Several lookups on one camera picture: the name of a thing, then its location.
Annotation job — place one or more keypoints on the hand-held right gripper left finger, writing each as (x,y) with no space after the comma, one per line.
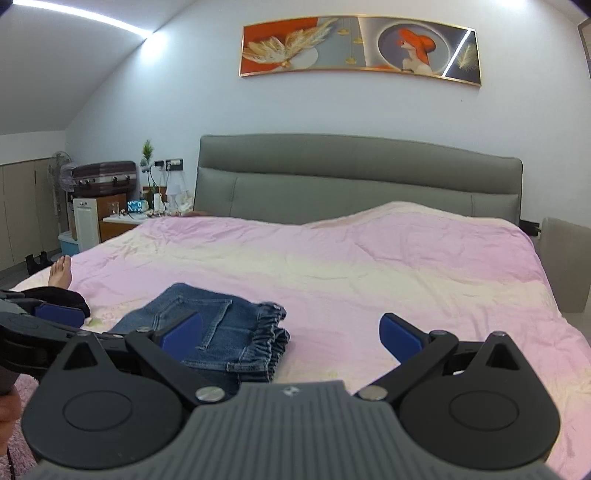
(182,334)

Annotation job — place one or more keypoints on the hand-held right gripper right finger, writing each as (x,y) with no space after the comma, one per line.
(399,339)

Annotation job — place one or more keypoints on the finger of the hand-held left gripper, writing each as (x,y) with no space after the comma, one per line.
(60,314)

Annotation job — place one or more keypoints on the blue denim pants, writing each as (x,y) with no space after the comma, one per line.
(240,332)

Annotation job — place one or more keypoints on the person's left hand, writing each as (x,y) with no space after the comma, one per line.
(8,406)

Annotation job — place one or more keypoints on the person's black trouser leg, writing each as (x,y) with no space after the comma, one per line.
(64,297)

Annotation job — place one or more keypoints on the person's bare foot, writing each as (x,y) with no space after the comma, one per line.
(61,272)

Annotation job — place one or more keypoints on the black shoes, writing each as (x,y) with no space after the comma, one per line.
(39,262)

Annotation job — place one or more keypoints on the blue storage box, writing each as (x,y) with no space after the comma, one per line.
(68,244)

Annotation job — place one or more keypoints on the pink fluffy rug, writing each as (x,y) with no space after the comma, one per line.
(25,434)

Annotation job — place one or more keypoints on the pink floral blanket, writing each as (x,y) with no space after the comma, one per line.
(369,258)

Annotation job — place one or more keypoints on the white air purifier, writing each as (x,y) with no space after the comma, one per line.
(86,224)

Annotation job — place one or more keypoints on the clear glass cup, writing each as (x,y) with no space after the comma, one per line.
(115,207)

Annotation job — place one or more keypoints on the blue patterned box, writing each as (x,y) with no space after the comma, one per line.
(135,206)

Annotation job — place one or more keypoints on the standing fan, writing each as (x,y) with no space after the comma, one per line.
(62,180)

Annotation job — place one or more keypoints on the dark striped suitcase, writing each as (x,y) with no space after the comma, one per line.
(106,177)

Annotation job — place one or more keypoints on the grey padded bed headboard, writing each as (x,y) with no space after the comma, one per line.
(346,184)

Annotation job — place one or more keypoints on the green potted plant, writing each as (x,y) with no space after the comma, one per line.
(147,154)

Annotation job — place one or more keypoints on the grey upholstered chair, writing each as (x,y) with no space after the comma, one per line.
(565,263)

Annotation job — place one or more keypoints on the ceiling light strip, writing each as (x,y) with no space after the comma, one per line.
(92,16)

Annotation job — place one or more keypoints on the wall switch panel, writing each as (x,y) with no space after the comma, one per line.
(170,164)

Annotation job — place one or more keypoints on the black wall socket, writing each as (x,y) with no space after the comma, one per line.
(530,227)

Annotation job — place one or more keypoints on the framed wall painting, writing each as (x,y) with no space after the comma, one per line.
(360,48)

